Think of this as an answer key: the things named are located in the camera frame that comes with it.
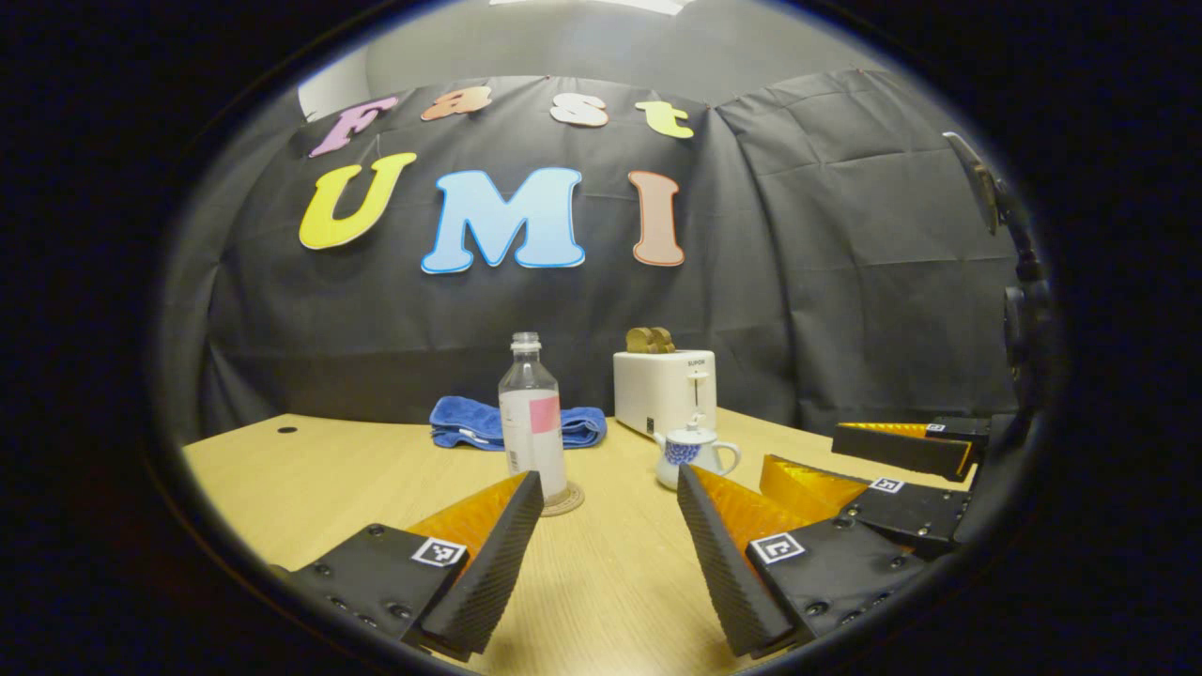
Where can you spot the white toaster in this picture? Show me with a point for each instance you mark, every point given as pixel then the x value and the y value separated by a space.
pixel 657 390

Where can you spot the blue folded towel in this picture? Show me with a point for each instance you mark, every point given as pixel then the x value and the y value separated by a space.
pixel 470 427

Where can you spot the ceiling light panel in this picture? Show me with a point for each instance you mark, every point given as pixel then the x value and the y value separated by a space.
pixel 592 5

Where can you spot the clear plastic water bottle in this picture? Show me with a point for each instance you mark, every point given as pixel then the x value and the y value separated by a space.
pixel 533 441

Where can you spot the round wooden coaster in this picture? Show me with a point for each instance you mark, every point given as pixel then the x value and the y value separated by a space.
pixel 573 502

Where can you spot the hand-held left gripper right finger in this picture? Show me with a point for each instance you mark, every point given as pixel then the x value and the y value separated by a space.
pixel 723 573

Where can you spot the white blue-flower teacup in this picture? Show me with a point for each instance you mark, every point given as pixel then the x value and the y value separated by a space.
pixel 690 460

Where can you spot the brown toast slice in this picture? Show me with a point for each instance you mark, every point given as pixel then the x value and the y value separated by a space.
pixel 665 340
pixel 639 340

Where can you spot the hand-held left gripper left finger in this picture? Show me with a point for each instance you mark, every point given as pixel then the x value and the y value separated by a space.
pixel 488 573

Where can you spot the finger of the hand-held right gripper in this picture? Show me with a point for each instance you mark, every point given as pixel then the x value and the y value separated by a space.
pixel 911 516
pixel 911 449

